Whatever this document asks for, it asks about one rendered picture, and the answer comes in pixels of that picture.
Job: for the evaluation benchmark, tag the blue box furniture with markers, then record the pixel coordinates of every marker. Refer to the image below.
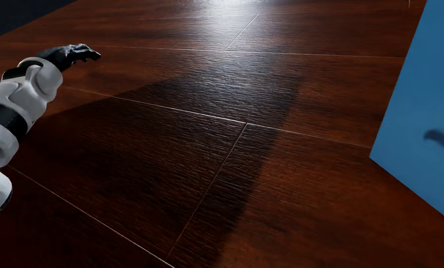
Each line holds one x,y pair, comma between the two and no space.
423,111

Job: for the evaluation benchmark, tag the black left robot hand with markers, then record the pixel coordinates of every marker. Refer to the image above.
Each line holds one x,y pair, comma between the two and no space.
66,56

